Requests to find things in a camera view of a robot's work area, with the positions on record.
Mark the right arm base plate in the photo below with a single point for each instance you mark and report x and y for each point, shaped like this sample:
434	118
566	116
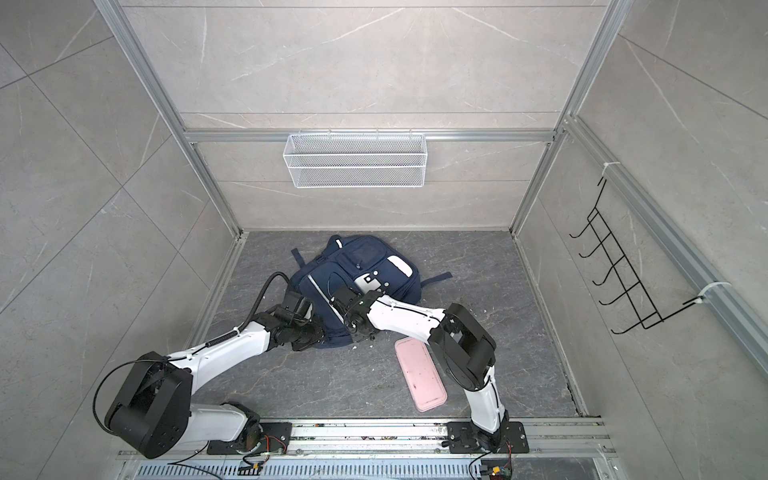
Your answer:
465	437

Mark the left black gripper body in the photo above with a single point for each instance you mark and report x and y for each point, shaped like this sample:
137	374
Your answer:
308	334

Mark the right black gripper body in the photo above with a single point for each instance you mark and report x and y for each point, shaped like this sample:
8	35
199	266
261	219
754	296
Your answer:
355	334

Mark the pink pencil case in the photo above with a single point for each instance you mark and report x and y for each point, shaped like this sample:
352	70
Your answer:
421	376

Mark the black wire hook rack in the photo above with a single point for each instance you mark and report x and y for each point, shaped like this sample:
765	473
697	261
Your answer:
622	272

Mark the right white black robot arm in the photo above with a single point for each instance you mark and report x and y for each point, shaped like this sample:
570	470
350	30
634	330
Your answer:
464	349

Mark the navy blue student backpack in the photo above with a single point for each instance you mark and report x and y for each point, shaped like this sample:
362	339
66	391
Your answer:
361	263

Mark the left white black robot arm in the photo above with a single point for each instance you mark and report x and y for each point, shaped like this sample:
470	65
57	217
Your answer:
153	410

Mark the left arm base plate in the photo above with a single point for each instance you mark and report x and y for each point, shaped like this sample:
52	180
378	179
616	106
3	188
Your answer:
272	437

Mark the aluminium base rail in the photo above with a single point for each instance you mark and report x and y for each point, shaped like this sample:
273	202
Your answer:
408	448

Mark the white wire mesh basket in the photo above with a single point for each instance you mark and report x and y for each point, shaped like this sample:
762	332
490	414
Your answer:
356	160

